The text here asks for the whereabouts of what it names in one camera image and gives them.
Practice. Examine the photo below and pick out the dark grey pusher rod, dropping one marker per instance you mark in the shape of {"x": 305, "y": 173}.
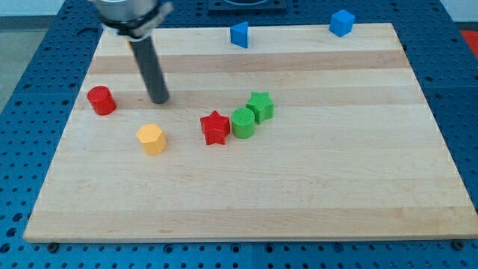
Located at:
{"x": 150, "y": 69}

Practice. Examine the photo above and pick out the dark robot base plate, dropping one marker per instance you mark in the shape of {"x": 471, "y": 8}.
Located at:
{"x": 221, "y": 6}

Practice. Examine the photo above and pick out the green star block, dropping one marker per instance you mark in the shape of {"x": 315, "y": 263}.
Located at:
{"x": 261, "y": 105}

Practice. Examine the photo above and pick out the yellow hexagon block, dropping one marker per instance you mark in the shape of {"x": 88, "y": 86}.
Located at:
{"x": 152, "y": 139}

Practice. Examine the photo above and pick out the blue triangle block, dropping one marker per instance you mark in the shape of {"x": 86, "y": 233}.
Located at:
{"x": 239, "y": 34}

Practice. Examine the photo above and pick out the green cylinder block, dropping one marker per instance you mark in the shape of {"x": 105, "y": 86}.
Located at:
{"x": 243, "y": 123}

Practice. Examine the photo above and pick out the red star block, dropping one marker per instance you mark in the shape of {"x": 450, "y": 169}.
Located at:
{"x": 215, "y": 128}

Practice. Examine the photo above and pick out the red cylinder block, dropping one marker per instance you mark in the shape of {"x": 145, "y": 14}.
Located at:
{"x": 101, "y": 100}

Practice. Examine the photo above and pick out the wooden board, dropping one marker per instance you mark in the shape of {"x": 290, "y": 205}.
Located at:
{"x": 352, "y": 153}

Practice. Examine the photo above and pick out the blue cube block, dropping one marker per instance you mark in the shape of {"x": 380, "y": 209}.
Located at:
{"x": 341, "y": 23}

